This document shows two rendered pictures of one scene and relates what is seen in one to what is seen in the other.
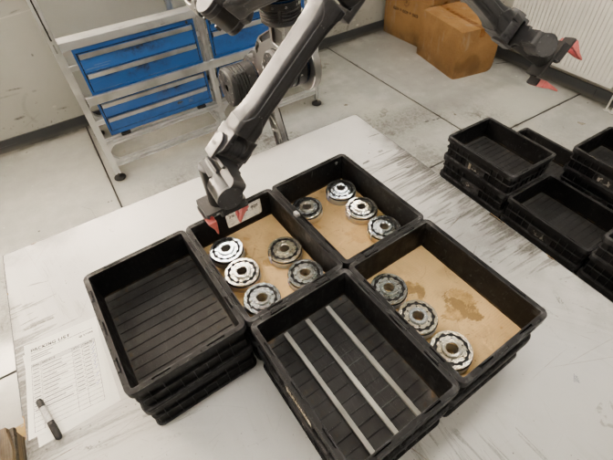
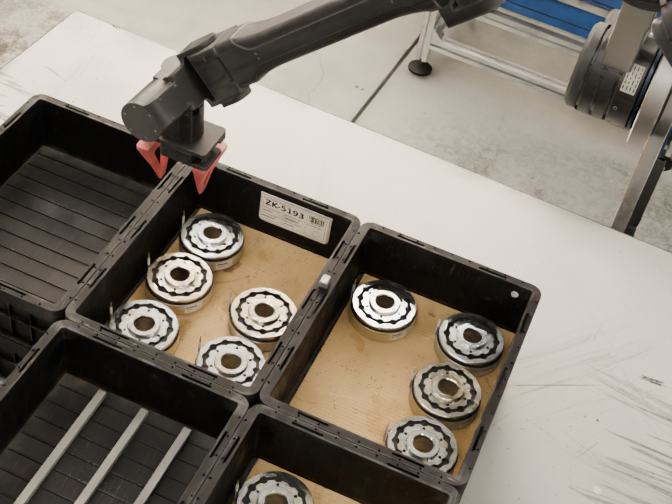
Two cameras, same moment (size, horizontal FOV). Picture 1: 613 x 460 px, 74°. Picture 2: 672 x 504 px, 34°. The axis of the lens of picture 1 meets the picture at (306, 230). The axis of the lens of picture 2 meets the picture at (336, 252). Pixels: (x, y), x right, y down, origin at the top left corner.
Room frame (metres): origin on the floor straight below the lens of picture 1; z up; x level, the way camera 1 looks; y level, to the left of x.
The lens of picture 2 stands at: (0.11, -0.78, 2.11)
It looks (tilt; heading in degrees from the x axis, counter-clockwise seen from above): 45 degrees down; 46
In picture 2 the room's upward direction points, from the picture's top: 11 degrees clockwise
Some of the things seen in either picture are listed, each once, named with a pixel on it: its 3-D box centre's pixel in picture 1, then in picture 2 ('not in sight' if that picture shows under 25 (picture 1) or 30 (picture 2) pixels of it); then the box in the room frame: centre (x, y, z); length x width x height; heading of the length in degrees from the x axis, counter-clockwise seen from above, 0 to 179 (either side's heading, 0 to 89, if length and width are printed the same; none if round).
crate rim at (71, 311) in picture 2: (260, 248); (221, 269); (0.75, 0.13, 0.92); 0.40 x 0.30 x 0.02; 31
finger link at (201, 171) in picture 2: (231, 210); (193, 163); (0.72, 0.18, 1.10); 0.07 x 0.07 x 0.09; 31
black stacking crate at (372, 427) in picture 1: (348, 366); (75, 495); (0.41, -0.07, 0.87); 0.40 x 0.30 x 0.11; 31
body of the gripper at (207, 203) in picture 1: (219, 193); (182, 119); (0.71, 0.20, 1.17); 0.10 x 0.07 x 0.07; 121
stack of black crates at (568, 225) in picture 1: (552, 235); not in sight; (1.21, -1.16, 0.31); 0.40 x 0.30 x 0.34; 29
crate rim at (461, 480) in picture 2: (344, 203); (408, 345); (0.91, -0.12, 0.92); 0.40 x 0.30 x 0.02; 31
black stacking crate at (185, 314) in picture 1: (167, 312); (49, 221); (0.59, 0.39, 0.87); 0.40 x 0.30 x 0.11; 31
